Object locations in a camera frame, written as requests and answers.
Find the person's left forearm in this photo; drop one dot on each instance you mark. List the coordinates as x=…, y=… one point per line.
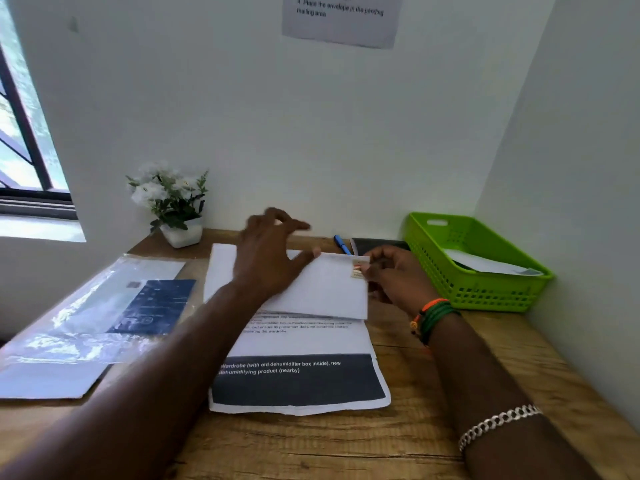
x=125, y=399

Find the clear plastic envelope wrapper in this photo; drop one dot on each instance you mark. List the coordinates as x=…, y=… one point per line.
x=75, y=319

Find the single white envelope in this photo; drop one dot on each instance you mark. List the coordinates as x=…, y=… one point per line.
x=485, y=263

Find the green plastic basket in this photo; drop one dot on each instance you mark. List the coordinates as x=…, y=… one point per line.
x=495, y=294

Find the stack of printed papers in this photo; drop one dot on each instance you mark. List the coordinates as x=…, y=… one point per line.
x=300, y=384

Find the blue pen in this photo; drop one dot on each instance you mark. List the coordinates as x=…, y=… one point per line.
x=342, y=243

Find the orange and green thread wristbands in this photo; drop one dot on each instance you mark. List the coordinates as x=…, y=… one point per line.
x=435, y=314

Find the small stamp sticker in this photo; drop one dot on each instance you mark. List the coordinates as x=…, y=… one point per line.
x=532, y=271
x=358, y=269

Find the paper notice on wall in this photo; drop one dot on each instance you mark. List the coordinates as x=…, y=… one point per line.
x=342, y=22

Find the white flower plant in pot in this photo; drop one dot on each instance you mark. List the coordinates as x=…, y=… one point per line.
x=172, y=199

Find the person's left hand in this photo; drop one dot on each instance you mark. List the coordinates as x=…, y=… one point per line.
x=265, y=264

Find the person's right forearm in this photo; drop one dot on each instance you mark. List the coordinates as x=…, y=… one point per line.
x=500, y=409

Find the window with metal bars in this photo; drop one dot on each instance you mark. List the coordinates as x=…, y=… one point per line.
x=25, y=159

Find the person's right hand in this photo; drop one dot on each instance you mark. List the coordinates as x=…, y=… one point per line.
x=405, y=284

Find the black notebook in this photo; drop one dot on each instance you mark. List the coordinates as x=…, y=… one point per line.
x=380, y=243

